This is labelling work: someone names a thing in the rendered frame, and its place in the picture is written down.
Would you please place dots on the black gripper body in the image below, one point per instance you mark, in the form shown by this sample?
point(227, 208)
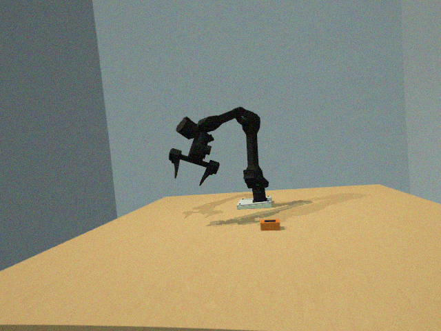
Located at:
point(194, 158)

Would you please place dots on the orange block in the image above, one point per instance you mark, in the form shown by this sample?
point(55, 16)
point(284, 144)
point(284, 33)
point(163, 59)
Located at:
point(270, 224)

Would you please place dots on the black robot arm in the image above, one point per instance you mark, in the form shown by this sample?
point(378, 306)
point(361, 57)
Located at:
point(250, 122)

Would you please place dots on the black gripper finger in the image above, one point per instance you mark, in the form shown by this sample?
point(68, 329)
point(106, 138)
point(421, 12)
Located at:
point(175, 161)
point(208, 171)

